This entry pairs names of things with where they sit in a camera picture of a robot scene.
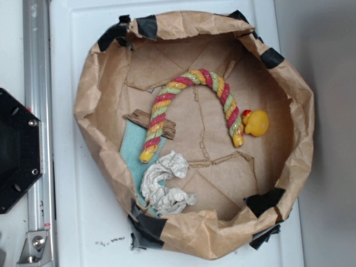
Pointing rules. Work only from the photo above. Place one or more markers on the brown wood piece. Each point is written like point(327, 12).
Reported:
point(142, 119)

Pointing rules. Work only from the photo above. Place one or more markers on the crumpled white paper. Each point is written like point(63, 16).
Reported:
point(166, 200)

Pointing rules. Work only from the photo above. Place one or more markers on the brown paper bag bin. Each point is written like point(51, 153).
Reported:
point(202, 71)

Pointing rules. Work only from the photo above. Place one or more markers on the metal corner bracket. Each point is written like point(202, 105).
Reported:
point(36, 250)

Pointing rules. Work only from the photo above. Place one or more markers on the yellow rubber duck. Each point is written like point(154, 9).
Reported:
point(256, 122)

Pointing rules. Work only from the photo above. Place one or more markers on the aluminium frame rail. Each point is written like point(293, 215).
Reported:
point(37, 91)

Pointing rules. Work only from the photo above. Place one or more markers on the teal cloth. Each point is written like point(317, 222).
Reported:
point(130, 150)

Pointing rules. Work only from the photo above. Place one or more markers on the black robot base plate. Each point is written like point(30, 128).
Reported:
point(20, 151)

